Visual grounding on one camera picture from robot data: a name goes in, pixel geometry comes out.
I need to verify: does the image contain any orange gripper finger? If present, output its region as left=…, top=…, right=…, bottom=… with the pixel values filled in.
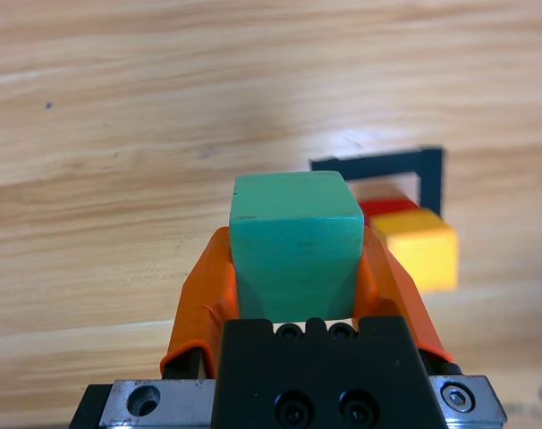
left=351, top=223, right=463, bottom=377
left=159, top=225, right=241, bottom=381

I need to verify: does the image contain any black tape square outline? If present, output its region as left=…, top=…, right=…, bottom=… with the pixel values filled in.
left=309, top=145, right=446, bottom=215

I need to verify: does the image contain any red wooden cube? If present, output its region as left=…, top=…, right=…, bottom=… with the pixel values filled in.
left=358, top=198, right=422, bottom=220

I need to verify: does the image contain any green wooden cube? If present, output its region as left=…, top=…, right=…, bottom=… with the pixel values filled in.
left=228, top=170, right=366, bottom=323

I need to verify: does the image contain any yellow wooden cube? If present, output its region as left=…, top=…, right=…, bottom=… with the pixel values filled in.
left=369, top=208, right=460, bottom=294

